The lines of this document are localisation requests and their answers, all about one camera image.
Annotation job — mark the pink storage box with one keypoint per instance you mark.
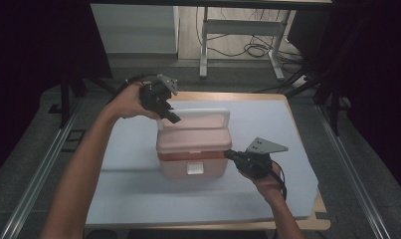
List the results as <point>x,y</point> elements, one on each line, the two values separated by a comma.
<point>193,142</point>

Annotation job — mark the black stand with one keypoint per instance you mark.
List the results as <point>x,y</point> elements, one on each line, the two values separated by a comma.
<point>66,96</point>
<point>334,109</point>

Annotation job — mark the wooden table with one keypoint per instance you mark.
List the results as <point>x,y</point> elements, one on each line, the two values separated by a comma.
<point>221,96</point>

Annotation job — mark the white desk frame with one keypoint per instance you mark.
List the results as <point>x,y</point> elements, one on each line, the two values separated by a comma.
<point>241,27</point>

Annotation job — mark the white power strip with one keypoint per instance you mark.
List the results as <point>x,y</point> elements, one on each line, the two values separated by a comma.
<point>300,81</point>

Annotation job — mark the person's left hand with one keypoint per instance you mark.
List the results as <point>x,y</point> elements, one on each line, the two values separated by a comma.
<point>130,101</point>

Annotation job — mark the person's right hand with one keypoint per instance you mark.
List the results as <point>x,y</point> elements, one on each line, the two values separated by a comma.
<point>266,184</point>

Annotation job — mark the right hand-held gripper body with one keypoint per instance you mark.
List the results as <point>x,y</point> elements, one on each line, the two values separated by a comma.
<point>257,159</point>

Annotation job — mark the aluminium floor rail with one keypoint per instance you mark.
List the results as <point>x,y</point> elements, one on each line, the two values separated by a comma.
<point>352,179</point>
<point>39,179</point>

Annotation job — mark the white cabinet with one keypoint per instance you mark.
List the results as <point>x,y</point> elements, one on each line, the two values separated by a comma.
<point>135,30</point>

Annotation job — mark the white table mat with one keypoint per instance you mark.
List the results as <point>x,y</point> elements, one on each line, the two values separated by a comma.
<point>128,186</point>

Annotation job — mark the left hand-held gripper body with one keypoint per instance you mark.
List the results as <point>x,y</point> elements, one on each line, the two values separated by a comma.
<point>156,93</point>

